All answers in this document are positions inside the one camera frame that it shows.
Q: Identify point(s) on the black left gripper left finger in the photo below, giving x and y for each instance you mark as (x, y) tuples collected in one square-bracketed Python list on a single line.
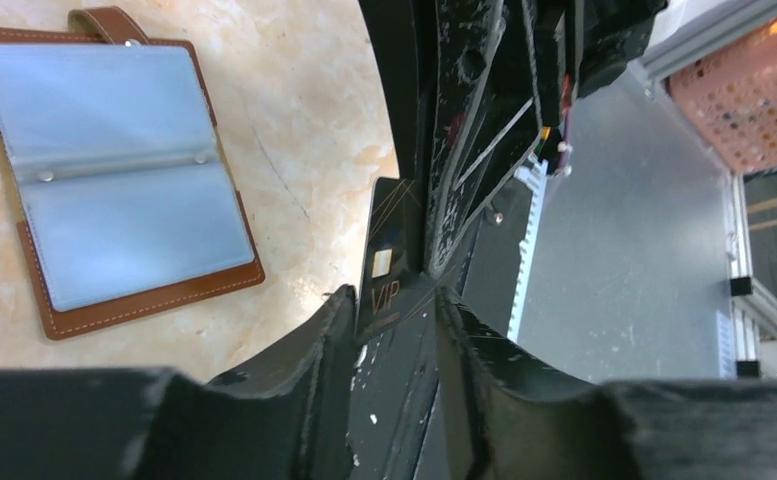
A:
[(282, 414)]

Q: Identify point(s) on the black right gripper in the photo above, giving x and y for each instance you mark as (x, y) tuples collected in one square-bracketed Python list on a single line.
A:
[(470, 85)]

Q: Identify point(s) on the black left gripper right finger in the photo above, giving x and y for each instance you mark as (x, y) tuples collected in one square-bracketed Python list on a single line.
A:
[(510, 415)]

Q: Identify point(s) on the black card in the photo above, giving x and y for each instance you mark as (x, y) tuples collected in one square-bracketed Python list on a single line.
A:
[(394, 287)]

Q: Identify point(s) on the brown leather card holder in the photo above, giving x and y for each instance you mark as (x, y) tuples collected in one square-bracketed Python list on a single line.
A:
[(124, 200)]

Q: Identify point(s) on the pink perforated plastic basket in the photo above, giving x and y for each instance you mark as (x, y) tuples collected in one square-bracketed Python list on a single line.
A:
[(730, 96)]

